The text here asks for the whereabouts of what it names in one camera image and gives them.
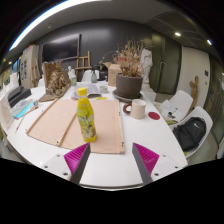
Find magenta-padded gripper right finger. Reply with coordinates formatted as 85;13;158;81
131;142;183;186

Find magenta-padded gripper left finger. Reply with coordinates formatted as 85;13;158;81
41;142;92;185

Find yellow drink bottle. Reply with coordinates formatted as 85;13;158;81
76;87;98;143

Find flat round red coaster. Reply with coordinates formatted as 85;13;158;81
147;111;161;121

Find black backpack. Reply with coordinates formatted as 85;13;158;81
172;116;207;153

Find stack of papers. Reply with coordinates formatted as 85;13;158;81
160;99;184;123

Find grey plant saucer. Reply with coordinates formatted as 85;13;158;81
111;89;144;103

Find white plastic chair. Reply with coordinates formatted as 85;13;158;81
81;69;101;84
163;89;194;123
173;105;214;159

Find folded newspaper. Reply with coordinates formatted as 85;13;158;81
71;83;102;100

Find teal book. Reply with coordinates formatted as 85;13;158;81
11;99;40;120

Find dark grey plant pot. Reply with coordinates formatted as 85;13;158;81
115;73;144;100

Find brown carved wooden sculpture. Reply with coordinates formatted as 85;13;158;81
38;59;72;103

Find small spray bottle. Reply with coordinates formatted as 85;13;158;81
68;65;78;88

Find wooden figure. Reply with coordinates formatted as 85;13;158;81
189;75;200;111

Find grey metal bottle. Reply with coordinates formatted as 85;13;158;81
90;69;99;84

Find black box device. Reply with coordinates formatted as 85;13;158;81
7;85;33;108

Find cardboard box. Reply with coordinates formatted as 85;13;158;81
103;61;123;88

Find small wooden easel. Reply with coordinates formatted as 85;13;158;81
31;59;42;88

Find dark green double door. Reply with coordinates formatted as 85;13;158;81
151;33;183;95

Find white plaster statue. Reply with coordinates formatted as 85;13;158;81
139;48;157;102

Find dried brown plant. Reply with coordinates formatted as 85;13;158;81
113;38;146;78

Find white cabinet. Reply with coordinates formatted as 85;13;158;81
19;44;40;89

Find long ceiling light strip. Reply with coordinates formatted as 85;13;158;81
8;0;111;52

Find white mug with brown handle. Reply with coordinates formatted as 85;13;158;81
122;98;147;120

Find black wall screen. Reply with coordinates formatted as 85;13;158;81
41;33;82;63

